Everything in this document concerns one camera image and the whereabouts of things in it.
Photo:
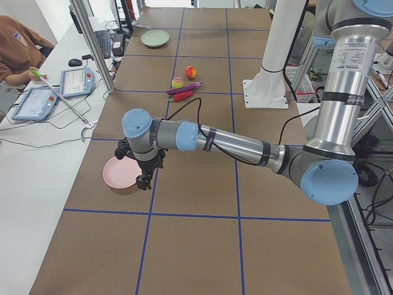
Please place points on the white plastic basket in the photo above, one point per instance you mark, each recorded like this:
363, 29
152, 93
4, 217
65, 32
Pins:
306, 93

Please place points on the black computer mouse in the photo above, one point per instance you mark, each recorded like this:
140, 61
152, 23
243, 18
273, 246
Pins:
74, 62

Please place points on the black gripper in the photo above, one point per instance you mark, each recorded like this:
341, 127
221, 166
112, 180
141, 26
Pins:
149, 166

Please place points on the purple eggplant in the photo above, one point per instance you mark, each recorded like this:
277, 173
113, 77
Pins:
190, 87

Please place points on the white pedestal column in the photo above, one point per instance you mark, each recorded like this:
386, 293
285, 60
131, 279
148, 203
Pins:
268, 88

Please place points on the peach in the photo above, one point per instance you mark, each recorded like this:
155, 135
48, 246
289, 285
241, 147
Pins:
177, 83

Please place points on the green plate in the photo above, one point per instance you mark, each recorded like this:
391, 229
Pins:
155, 38

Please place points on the red chili pepper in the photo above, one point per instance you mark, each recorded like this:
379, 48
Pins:
181, 96

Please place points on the black keyboard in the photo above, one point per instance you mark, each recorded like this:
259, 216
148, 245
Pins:
103, 39

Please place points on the red pomegranate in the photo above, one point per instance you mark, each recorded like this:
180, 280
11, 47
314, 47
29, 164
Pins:
190, 72

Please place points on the person in brown shirt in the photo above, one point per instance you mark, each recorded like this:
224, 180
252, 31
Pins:
20, 52

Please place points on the pink grabber stick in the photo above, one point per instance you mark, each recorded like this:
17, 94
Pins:
88, 124

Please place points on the aluminium frame post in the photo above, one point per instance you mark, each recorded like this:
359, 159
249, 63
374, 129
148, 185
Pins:
87, 30

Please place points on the right teach pendant tablet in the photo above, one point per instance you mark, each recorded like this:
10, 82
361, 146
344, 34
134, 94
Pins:
76, 82

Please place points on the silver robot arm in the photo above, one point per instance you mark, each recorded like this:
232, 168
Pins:
322, 168

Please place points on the left teach pendant tablet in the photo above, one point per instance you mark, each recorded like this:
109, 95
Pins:
37, 104

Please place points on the aluminium table frame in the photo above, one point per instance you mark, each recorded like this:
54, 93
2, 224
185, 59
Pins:
363, 225

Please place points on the black box on desk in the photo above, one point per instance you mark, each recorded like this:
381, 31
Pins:
117, 45

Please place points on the pink plate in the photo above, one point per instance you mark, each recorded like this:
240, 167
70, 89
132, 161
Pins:
120, 174

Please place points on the teach pendant tablet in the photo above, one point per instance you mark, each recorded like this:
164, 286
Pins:
37, 104
76, 82

